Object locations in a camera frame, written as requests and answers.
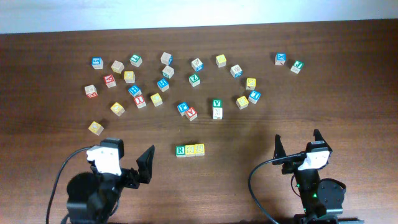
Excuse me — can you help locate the green R block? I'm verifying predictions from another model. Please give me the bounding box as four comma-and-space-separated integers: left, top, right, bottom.
175, 146, 186, 157

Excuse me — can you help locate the yellow S block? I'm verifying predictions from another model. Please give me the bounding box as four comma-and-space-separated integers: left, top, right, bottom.
195, 144, 205, 156
185, 145, 196, 157

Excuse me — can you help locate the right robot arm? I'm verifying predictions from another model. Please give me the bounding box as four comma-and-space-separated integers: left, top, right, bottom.
273, 129, 364, 223

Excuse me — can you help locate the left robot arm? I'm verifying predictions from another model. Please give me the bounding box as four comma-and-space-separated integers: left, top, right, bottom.
67, 138, 155, 223

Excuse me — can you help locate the yellow O block lower left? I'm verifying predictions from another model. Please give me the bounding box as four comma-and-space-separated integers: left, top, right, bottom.
88, 121, 104, 136

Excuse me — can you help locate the yellow o block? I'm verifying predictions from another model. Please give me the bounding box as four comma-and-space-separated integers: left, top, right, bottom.
88, 121, 104, 136
110, 102, 125, 116

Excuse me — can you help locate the blue T block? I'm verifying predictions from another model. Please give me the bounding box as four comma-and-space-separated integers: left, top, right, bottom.
248, 90, 261, 104

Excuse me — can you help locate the yellow block right lower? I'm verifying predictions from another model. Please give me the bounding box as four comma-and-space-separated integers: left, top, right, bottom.
236, 96, 249, 110

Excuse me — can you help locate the red I block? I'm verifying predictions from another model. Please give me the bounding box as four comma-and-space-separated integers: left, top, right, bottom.
134, 95, 146, 109

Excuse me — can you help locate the yellow C block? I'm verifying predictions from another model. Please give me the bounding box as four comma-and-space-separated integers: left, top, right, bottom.
150, 93, 163, 107

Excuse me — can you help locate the blue P block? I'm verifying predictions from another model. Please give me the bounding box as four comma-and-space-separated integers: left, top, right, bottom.
177, 102, 189, 116

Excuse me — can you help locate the red V block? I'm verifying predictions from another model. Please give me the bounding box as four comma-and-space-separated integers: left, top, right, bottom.
185, 107, 198, 121

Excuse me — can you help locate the green J block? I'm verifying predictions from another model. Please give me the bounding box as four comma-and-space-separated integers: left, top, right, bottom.
290, 60, 304, 74

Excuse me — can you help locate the blue H block left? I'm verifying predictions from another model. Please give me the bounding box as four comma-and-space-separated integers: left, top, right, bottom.
128, 85, 142, 98

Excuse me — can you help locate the blue h block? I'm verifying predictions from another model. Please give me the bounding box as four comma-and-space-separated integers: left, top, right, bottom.
128, 85, 142, 98
157, 78, 170, 92

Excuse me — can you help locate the yellow block right upper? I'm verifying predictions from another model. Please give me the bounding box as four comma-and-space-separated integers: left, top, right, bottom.
245, 78, 256, 90

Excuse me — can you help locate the plain white picture block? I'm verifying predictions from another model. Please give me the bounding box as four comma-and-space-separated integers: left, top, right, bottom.
213, 108, 223, 119

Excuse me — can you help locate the green V block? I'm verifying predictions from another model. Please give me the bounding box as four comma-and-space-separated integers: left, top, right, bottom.
212, 99, 223, 109

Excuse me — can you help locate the blue H block centre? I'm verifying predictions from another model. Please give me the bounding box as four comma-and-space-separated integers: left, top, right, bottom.
157, 78, 170, 92

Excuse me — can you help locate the blue X block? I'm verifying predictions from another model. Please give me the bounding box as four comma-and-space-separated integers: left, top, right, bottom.
274, 53, 287, 65

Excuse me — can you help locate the yellow G block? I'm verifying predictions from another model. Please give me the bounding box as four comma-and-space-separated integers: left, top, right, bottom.
124, 71, 136, 83

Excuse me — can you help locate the red A block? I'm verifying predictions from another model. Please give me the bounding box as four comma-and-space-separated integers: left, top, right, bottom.
103, 74, 117, 88

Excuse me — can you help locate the red-sided wooden block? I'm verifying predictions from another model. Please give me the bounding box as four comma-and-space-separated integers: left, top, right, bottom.
85, 85, 98, 98

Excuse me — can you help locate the wooden block blue side right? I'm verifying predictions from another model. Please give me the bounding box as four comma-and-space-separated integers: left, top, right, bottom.
230, 64, 243, 78

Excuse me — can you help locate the wooden block green side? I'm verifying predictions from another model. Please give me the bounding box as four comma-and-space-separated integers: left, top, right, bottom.
162, 65, 175, 79

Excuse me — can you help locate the green Z block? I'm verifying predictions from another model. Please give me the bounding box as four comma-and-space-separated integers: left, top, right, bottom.
188, 73, 201, 87

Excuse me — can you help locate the plain wooden block yellow side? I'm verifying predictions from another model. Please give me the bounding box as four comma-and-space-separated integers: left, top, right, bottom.
111, 60, 124, 74

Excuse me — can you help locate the green L block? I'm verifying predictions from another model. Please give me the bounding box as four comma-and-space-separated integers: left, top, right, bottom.
129, 54, 142, 67

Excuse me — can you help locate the yellow block top centre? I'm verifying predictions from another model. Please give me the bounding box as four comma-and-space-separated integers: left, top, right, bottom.
215, 54, 227, 68

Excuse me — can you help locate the wooden picture block blue side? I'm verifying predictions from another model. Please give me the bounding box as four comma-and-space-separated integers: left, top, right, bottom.
191, 58, 203, 72

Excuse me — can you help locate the blue S block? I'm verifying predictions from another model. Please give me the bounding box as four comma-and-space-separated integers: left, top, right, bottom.
91, 57, 104, 70

